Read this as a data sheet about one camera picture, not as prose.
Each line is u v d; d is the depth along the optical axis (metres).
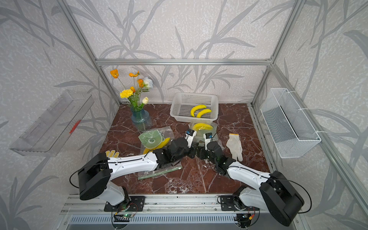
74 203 0.76
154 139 0.93
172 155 0.60
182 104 1.19
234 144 0.96
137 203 0.73
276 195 0.42
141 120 0.96
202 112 1.14
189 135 0.69
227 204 0.73
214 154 0.65
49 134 0.67
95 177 0.43
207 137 0.75
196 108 1.16
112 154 0.92
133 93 0.84
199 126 0.99
